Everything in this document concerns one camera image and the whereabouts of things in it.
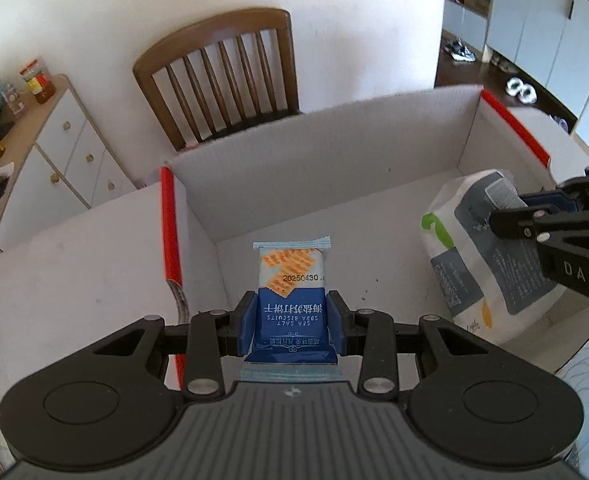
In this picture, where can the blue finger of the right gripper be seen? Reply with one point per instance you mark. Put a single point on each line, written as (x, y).
(522, 223)
(551, 201)

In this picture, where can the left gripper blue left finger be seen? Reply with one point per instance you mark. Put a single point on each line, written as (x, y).
(245, 321)

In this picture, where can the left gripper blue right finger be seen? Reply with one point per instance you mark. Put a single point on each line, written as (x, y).
(338, 321)

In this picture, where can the brown wooden chair back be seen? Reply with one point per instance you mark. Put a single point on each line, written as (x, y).
(221, 75)

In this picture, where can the white drawer sideboard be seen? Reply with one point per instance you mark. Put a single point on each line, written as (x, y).
(58, 165)

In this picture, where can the blue cracker packet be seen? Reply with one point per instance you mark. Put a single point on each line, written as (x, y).
(291, 337)

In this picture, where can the grey wall cabinet unit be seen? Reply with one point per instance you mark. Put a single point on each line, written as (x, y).
(548, 40)

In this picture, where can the red cardboard box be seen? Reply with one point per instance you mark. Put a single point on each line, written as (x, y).
(363, 174)

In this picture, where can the white slippers pair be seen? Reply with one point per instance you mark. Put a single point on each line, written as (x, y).
(523, 92)

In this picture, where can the dark sneakers pair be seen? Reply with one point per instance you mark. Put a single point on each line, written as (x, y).
(459, 51)

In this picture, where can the sauce jar red lid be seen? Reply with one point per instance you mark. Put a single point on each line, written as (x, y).
(37, 81)

